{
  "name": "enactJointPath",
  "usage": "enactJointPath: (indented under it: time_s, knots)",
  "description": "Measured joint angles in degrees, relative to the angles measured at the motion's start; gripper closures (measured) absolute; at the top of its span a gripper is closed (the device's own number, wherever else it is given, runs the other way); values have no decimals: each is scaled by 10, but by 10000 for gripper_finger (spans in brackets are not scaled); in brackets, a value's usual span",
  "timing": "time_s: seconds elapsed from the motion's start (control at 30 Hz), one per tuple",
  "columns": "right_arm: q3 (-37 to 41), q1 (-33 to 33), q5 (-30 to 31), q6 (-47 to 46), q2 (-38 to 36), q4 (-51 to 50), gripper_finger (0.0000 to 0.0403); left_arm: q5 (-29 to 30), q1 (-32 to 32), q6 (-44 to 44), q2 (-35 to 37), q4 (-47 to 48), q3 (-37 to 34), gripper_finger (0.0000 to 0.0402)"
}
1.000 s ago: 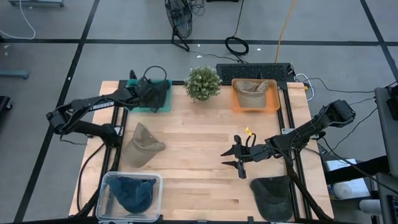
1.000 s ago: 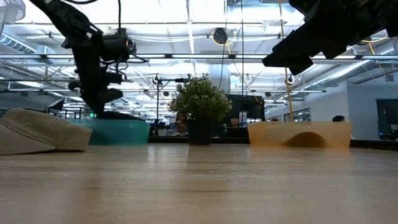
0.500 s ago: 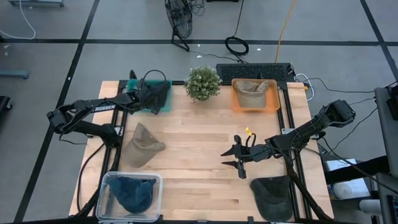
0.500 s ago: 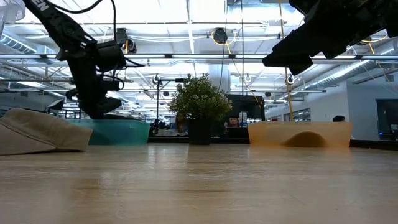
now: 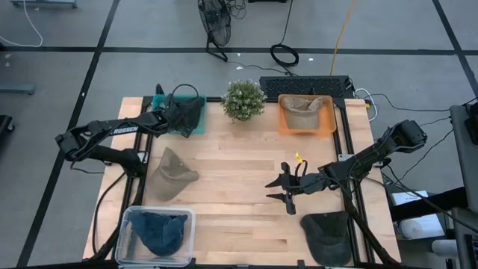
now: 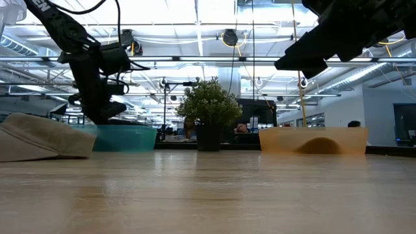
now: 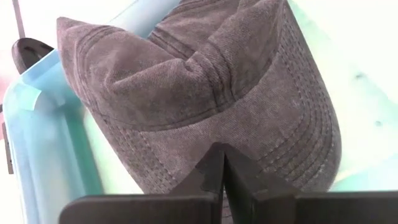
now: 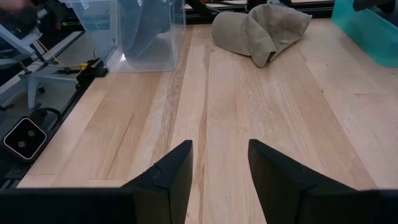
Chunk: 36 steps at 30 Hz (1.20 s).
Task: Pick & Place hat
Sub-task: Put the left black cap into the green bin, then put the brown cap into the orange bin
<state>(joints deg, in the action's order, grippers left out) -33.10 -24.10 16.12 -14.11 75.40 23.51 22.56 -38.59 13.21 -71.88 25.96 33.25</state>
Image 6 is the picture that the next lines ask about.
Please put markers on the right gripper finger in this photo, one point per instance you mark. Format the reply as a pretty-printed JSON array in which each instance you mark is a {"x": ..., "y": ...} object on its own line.
[
  {"x": 308, "y": 68},
  {"x": 308, "y": 48}
]

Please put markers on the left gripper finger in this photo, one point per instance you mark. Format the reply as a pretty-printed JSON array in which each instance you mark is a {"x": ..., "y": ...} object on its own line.
[
  {"x": 97, "y": 113},
  {"x": 118, "y": 110}
]

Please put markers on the black boom stand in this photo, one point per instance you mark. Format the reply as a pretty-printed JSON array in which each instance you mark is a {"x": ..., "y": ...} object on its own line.
[{"x": 164, "y": 107}]

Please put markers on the person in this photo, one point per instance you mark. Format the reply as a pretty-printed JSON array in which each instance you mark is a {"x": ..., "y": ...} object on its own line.
[
  {"x": 188, "y": 128},
  {"x": 354, "y": 123},
  {"x": 242, "y": 128}
]

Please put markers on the silver ventilation duct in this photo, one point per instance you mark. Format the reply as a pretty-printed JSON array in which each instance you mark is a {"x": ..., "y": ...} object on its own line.
[{"x": 364, "y": 73}]

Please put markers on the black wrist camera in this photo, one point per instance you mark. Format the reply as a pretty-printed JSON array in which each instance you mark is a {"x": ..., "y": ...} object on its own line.
[{"x": 113, "y": 58}]

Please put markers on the olive khaki baseball cap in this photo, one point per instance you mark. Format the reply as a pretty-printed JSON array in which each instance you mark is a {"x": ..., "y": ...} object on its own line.
[{"x": 42, "y": 136}]

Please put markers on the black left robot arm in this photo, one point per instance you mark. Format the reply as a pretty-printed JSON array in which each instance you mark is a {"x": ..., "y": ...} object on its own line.
[{"x": 65, "y": 29}]

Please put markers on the orange plastic bin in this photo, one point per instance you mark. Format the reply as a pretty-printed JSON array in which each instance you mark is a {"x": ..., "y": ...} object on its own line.
[{"x": 279, "y": 141}]

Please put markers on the teal plastic bin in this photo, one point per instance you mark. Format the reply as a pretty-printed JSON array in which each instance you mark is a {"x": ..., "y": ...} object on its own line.
[{"x": 130, "y": 139}]

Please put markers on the small potted green plant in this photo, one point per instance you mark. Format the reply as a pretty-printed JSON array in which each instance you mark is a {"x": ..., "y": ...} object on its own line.
[{"x": 208, "y": 104}]

